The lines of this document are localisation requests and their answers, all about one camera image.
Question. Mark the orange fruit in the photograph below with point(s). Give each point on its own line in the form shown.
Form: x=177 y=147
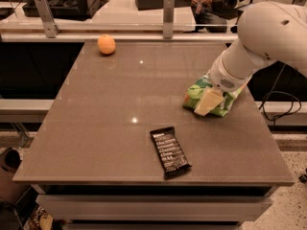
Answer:
x=106 y=44

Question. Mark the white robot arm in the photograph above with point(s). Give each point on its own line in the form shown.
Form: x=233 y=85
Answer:
x=267 y=32

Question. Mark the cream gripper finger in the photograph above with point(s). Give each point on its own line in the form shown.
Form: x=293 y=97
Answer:
x=211 y=97

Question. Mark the left metal rail bracket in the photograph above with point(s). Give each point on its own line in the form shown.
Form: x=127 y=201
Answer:
x=51 y=30

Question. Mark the black tray on counter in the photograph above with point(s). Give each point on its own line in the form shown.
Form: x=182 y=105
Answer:
x=75 y=9

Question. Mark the green rice chip bag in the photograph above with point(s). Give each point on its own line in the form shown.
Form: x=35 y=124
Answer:
x=194 y=92

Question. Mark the grey table drawer unit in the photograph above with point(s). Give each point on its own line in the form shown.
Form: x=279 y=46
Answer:
x=155 y=208

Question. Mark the dark bin at left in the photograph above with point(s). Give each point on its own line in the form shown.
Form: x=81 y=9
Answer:
x=16 y=198

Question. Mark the seated person in background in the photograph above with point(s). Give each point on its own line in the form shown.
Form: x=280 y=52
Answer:
x=206 y=20

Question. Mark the black snack bar wrapper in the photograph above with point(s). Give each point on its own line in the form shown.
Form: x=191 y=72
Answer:
x=171 y=155

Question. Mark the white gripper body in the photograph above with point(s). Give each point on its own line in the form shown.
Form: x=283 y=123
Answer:
x=223 y=76

